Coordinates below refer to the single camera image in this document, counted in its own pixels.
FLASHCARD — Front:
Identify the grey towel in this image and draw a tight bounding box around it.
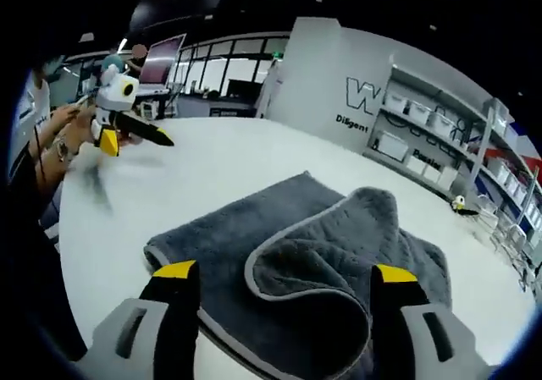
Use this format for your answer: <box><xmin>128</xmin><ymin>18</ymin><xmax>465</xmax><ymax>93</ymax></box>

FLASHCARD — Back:
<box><xmin>142</xmin><ymin>169</ymin><xmax>453</xmax><ymax>380</ymax></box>

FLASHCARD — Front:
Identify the person's left hand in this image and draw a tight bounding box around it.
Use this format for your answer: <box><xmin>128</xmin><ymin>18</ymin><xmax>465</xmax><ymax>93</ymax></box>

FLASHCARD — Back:
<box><xmin>62</xmin><ymin>114</ymin><xmax>97</xmax><ymax>153</ymax></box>

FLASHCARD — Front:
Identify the large pink display screen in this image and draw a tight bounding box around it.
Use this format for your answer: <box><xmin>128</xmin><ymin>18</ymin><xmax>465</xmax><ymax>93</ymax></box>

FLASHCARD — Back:
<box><xmin>138</xmin><ymin>32</ymin><xmax>188</xmax><ymax>85</ymax></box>

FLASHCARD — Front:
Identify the dark reception counter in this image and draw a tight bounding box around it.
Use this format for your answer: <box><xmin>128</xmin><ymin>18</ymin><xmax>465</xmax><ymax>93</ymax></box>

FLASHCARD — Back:
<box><xmin>174</xmin><ymin>93</ymin><xmax>260</xmax><ymax>119</ymax></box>

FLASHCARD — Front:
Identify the black desktop monitor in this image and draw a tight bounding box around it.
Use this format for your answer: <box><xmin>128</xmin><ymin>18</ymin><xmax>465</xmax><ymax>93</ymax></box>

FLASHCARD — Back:
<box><xmin>226</xmin><ymin>78</ymin><xmax>263</xmax><ymax>101</ymax></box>

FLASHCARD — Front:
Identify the white hanging coat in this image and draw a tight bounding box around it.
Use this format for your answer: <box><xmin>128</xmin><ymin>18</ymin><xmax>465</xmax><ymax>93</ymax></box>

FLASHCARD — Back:
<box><xmin>255</xmin><ymin>59</ymin><xmax>284</xmax><ymax>119</ymax></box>

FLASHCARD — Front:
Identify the small white yellow device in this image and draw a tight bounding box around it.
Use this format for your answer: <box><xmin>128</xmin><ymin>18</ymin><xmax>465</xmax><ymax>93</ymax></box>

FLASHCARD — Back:
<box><xmin>450</xmin><ymin>196</ymin><xmax>482</xmax><ymax>219</ymax></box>

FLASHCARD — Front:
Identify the person's dark shirt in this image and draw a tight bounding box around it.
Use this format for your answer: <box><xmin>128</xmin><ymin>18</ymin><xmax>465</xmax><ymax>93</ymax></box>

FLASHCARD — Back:
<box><xmin>3</xmin><ymin>142</ymin><xmax>88</xmax><ymax>362</ymax></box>

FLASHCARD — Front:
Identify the metal storage shelf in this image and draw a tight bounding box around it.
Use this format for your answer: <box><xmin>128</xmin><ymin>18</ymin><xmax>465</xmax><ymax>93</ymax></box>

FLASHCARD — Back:
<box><xmin>362</xmin><ymin>52</ymin><xmax>542</xmax><ymax>280</ymax></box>

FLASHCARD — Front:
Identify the row of white storage bins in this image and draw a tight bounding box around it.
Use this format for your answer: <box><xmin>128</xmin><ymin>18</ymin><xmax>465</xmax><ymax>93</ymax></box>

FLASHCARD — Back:
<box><xmin>382</xmin><ymin>89</ymin><xmax>542</xmax><ymax>238</ymax></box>

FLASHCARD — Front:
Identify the silver wrist bracelet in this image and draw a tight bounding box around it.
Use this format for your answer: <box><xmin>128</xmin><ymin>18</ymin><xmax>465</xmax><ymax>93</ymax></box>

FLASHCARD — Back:
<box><xmin>52</xmin><ymin>137</ymin><xmax>74</xmax><ymax>164</ymax></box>

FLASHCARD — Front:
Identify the metal wire rack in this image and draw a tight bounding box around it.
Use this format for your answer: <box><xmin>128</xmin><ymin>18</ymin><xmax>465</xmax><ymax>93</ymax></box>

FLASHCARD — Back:
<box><xmin>477</xmin><ymin>192</ymin><xmax>542</xmax><ymax>293</ymax></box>

